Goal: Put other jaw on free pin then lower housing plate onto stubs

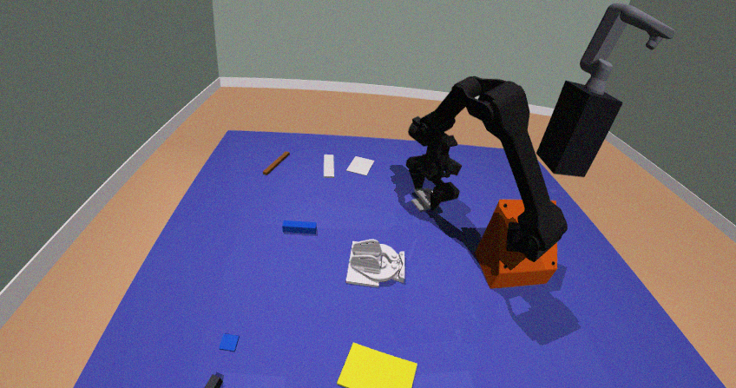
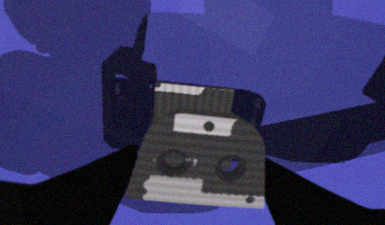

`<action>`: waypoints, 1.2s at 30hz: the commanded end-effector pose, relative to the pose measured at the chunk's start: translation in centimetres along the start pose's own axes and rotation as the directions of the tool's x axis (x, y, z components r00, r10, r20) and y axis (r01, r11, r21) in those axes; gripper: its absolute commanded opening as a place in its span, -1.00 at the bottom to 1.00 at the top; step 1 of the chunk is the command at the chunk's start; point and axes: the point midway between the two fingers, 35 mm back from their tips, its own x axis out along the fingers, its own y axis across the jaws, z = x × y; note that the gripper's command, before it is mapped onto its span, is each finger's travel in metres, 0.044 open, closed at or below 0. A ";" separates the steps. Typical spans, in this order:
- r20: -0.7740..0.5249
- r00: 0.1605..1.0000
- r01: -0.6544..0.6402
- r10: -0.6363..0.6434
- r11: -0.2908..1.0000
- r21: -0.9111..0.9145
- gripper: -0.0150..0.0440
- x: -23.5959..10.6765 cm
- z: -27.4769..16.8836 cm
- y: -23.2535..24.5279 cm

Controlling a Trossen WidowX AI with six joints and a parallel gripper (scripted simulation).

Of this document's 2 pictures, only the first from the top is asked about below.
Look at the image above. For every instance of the brown flat bar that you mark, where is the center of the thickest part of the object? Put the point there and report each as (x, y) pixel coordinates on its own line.
(276, 163)

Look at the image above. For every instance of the white flat bar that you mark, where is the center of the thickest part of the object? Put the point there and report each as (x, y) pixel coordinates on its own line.
(328, 166)

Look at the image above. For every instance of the blue rectangular block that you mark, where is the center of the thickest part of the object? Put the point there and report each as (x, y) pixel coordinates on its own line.
(299, 227)

